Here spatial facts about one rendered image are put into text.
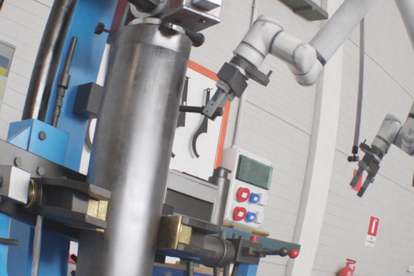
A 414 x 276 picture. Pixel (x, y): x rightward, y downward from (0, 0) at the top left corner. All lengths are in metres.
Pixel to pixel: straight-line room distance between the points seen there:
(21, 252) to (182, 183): 0.63
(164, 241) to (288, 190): 3.87
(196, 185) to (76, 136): 0.42
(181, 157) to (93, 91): 2.59
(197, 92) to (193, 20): 3.08
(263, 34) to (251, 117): 3.22
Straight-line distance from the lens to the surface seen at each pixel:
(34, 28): 4.07
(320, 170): 5.88
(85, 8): 2.30
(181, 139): 4.72
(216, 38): 5.11
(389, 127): 2.73
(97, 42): 2.31
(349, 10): 2.24
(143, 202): 1.75
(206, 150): 4.88
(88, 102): 2.16
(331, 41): 2.20
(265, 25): 2.10
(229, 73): 2.04
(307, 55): 2.04
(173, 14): 1.77
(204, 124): 4.81
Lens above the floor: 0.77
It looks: 15 degrees up
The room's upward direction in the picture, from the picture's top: 10 degrees clockwise
